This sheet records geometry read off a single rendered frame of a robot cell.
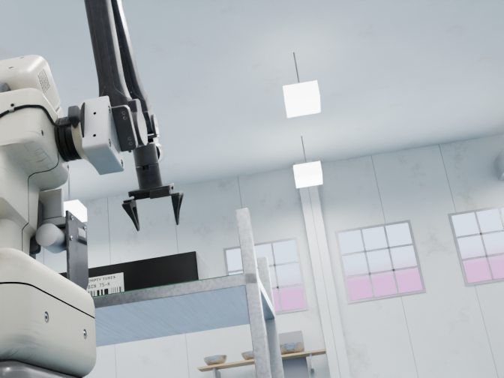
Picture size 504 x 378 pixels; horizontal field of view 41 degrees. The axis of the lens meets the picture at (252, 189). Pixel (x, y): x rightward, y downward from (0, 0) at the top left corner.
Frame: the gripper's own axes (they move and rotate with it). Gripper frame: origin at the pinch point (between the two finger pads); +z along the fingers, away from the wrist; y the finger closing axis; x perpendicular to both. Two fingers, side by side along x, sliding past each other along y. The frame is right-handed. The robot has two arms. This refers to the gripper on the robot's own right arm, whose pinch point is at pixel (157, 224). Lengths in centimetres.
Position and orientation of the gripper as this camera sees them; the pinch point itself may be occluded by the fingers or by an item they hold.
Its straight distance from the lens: 166.8
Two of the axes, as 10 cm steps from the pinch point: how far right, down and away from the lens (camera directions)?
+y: -9.9, 1.6, 0.7
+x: -0.5, 0.9, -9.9
